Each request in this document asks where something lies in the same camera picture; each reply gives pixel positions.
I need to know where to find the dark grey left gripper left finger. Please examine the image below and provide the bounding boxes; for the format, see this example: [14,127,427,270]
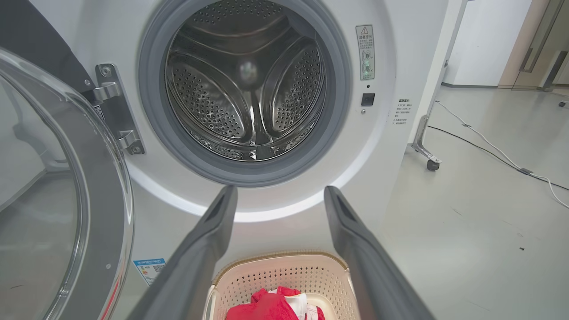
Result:
[127,185,239,320]

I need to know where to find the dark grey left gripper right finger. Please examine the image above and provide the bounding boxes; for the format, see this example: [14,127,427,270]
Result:
[324,186,436,320]

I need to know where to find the red garment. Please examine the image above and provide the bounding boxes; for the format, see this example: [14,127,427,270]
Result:
[226,287,326,320]

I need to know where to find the round black glass washer door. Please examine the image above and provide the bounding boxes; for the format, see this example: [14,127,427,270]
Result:
[0,0,135,320]

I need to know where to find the cream perforated laundry basket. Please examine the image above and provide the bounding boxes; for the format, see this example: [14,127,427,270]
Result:
[202,252,361,320]

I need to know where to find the white front-load washing machine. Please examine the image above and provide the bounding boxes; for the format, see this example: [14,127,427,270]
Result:
[29,0,449,320]

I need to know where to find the metal door hinge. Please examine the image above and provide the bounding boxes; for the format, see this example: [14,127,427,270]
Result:
[84,64,145,156]

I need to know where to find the blue energy label sticker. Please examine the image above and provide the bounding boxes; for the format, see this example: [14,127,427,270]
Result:
[132,258,166,286]

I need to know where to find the metal leg with caster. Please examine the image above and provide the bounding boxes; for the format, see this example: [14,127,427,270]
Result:
[411,115,443,172]

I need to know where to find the small text notice sticker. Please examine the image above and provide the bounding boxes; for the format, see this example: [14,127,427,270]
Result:
[393,99,413,125]

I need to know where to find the grey warning sticker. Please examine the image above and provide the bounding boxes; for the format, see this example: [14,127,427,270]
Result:
[356,24,375,81]

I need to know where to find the white partition panel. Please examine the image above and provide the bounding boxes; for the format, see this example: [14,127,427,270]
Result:
[408,0,468,144]

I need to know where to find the white floor cable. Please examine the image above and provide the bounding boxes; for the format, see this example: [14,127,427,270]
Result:
[436,100,569,209]

